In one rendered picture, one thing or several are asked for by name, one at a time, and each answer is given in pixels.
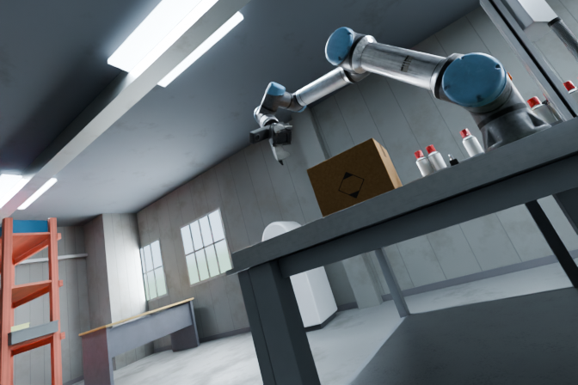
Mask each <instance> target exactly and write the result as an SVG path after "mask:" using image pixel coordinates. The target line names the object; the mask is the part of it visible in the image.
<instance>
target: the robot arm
mask: <svg viewBox="0 0 578 385"><path fill-rule="evenodd" d="M325 53H326V58H327V60H328V61H329V62H330V63H331V64H332V65H336V66H338V68H336V69H334V70H332V71H331V72H329V73H328V74H326V75H324V76H322V77H320V78H318V79H317V80H316V81H314V82H312V83H310V84H308V85H307V86H305V87H303V88H301V89H300V90H298V91H297V92H295V93H293V94H291V93H288V92H286V88H285V87H283V86H281V85H279V84H278V83H276V82H271V83H269V85H268V87H267V90H266V93H265V95H264V97H263V100H262V102H261V105H260V106H259V107H258V108H257V109H256V110H255V112H254V115H255V120H256V122H257V123H258V124H259V125H260V127H261V128H259V129H257V130H254V131H251V132H250V133H249V142H250V143H251V144H256V143H259V142H260V141H262V140H265V139H267V138H269V143H270V144H271V148H272V152H273V153H274V157H275V158H276V160H277V161H278V163H279V164H280V165H281V166H283V162H282V160H284V159H286V158H287V157H289V156H290V153H289V152H286V151H284V150H283V148H282V146H280V145H278V146H277V145H276V144H282V145H288V144H291V141H292V131H291V130H290V129H292V125H289V124H288V123H287V124H285V123H284V122H279V121H278V120H277V119H276V118H275V117H274V115H275V113H276V112H277V109H278V107H280V108H284V109H287V110H291V111H293V112H299V113H300V112H303V111H304V109H305V108H306V105H308V104H310V103H312V102H313V101H316V100H318V99H320V98H322V97H323V96H325V95H327V94H329V93H331V92H333V91H335V90H337V89H339V88H341V87H343V86H345V85H347V84H348V83H356V82H358V81H360V80H362V79H363V78H365V77H366V76H368V75H369V74H370V73H372V72H373V73H376V74H379V75H381V76H387V77H389V78H393V79H396V80H398V81H401V82H405V83H409V84H413V85H415V86H418V87H421V88H425V89H429V90H432V91H433V96H434V97H435V98H437V99H440V100H443V101H447V102H450V103H452V104H456V105H459V106H461V107H463V108H465V109H466V110H468V111H469V112H470V114H471V116H472V118H473V119H474V120H475V122H476V124H477V126H478V128H479V130H480V132H481V133H482V136H483V147H484V153H487V152H489V151H491V150H495V149H497V148H500V147H501V146H504V145H506V144H510V143H512V142H514V141H517V140H519V139H522V138H525V137H527V136H530V135H532V134H534V133H536V132H539V131H542V130H545V129H547V128H550V127H551V125H549V124H548V123H547V122H545V121H544V120H542V119H541V118H539V117H538V116H537V115H536V114H535V113H533V112H532V111H531V110H530V108H529V107H528V106H527V105H526V103H525V101H524V100H523V98H522V97H521V95H520V93H519V92H518V90H517V89H516V88H515V86H514V85H513V83H512V81H511V80H510V78H509V76H508V74H507V72H506V71H505V68H504V67H503V65H502V64H501V62H500V61H499V60H497V59H496V58H494V57H492V56H489V55H488V54H485V53H480V52H474V53H469V54H465V55H464V54H459V53H453V54H452V55H451V56H449V57H448V58H443V57H440V56H435V55H431V54H427V53H423V52H416V51H411V50H408V49H403V48H400V47H395V46H388V45H384V44H380V43H377V42H376V40H375V39H374V38H373V37H372V36H370V35H365V34H358V33H355V32H354V31H353V30H352V29H351V28H347V27H340V28H338V29H336V30H335V32H334V33H332V34H331V36H330V37H329V40H328V42H327V45H326V49H325Z"/></svg>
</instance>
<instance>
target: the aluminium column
mask: <svg viewBox="0 0 578 385"><path fill-rule="evenodd" d="M479 3H480V4H481V6H482V7H483V9H484V10H485V12H486V13H487V15H488V16H489V18H490V19H491V21H492V22H493V23H494V24H495V26H496V27H497V29H498V30H499V31H500V33H501V35H502V36H503V37H504V39H505V40H506V42H507V43H508V44H509V45H510V47H511V48H512V50H513V51H514V53H515V54H516V56H517V57H518V59H519V60H520V62H521V63H522V64H523V65H524V66H525V68H526V70H527V71H528V72H529V74H530V75H531V77H532V79H533V80H534V81H535V83H536V84H537V85H538V86H539V88H540V89H541V91H542V92H543V94H544V95H545V97H546V98H547V100H548V101H549V102H550V104H551V105H552V106H553V107H554V109H555V110H556V112H557V114H558V115H559V116H560V118H561V119H562V121H563V122H564V121H567V120H569V119H572V118H575V117H577V116H578V104H577V103H576V101H575V100H574V98H573V97H572V96H571V94H570V93H569V92H568V90H567V89H566V88H565V87H564V86H563V84H562V83H561V81H560V80H559V79H558V77H557V76H556V74H555V73H554V72H553V70H552V69H551V67H550V66H549V65H548V64H547V63H546V61H545V60H544V58H543V57H542V56H541V54H540V53H539V52H538V50H537V49H536V47H535V46H534V45H533V43H532V42H531V41H530V40H529V38H528V37H527V36H526V34H525V33H524V31H523V30H522V29H521V27H520V26H519V24H518V23H517V22H516V20H515V19H514V18H513V17H512V16H511V14H510V13H509V12H508V10H507V9H506V7H505V6H504V4H503V3H502V2H501V0H479Z"/></svg>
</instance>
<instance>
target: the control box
mask: <svg viewBox="0 0 578 385"><path fill-rule="evenodd" d="M501 2H502V3H503V4H504V6H505V7H506V9H507V10H508V12H509V13H510V14H511V16H512V17H513V18H514V19H515V20H516V22H517V23H518V24H519V26H520V27H521V29H522V30H523V31H524V33H525V34H526V36H527V37H528V38H529V40H530V41H531V42H533V41H538V40H540V39H541V38H542V37H543V36H545V35H546V34H547V33H548V32H549V31H551V30H552V28H550V27H549V26H548V23H549V22H550V21H551V20H552V19H554V18H556V17H557V15H556V14H555V12H554V11H553V10H552V9H551V7H550V6H549V5H548V3H547V2H546V1H545V0H501Z"/></svg>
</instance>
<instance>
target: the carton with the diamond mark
mask: <svg viewBox="0 0 578 385"><path fill-rule="evenodd" d="M306 171H307V173H308V175H309V178H310V181H311V185H312V188H313V191H314V193H315V195H316V198H317V203H318V205H319V208H320V211H321V212H322V215H323V217H326V216H328V215H331V214H333V213H336V212H338V211H341V210H344V209H346V208H348V207H350V206H353V205H357V204H358V203H361V202H363V201H366V200H368V199H371V198H374V197H376V196H378V195H380V194H383V193H387V192H388V191H391V190H393V189H396V188H398V187H400V186H403V185H402V183H401V181H400V179H399V177H398V175H397V172H396V170H395V168H394V166H393V164H392V162H391V160H390V157H389V155H388V153H387V151H386V149H385V148H384V147H382V145H381V144H380V143H378V142H377V141H375V140H374V139H373V138H370V139H368V140H366V141H365V142H363V143H361V144H358V145H356V146H354V147H353V148H351V149H349V150H346V151H344V152H342V153H341V154H338V155H336V156H333V157H331V158H329V159H328V160H326V161H324V162H321V163H319V164H317V165H316V166H314V167H312V168H309V169H307V170H306Z"/></svg>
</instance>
